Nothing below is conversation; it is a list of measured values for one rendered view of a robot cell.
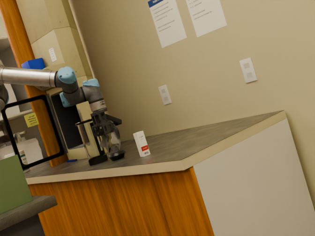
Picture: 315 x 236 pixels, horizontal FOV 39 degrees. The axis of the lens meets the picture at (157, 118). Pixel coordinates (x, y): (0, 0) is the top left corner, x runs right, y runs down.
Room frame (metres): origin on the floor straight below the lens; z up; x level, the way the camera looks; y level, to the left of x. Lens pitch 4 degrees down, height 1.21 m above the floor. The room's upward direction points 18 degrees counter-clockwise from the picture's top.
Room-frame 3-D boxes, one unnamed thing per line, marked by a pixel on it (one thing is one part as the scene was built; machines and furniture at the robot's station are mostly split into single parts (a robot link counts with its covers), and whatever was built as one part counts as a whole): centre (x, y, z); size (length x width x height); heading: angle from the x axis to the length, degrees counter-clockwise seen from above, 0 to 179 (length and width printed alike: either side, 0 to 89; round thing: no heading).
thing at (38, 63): (2.73, 0.62, 1.56); 0.10 x 0.10 x 0.09; 40
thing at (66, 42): (2.76, 0.42, 1.33); 0.32 x 0.25 x 0.77; 40
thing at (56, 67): (2.65, 0.56, 1.46); 0.32 x 0.12 x 0.10; 40
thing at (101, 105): (2.14, 0.25, 1.21); 0.08 x 0.08 x 0.05
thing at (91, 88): (2.14, 0.26, 1.29); 0.09 x 0.08 x 0.11; 102
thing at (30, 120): (2.69, 0.74, 1.19); 0.30 x 0.01 x 0.40; 130
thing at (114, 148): (2.15, 0.24, 0.97); 0.09 x 0.09 x 0.07
